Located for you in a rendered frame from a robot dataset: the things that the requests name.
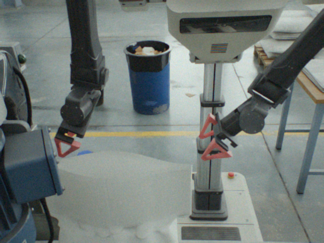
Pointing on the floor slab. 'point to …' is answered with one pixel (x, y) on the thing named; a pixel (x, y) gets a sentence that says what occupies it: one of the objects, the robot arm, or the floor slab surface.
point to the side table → (312, 89)
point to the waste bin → (149, 76)
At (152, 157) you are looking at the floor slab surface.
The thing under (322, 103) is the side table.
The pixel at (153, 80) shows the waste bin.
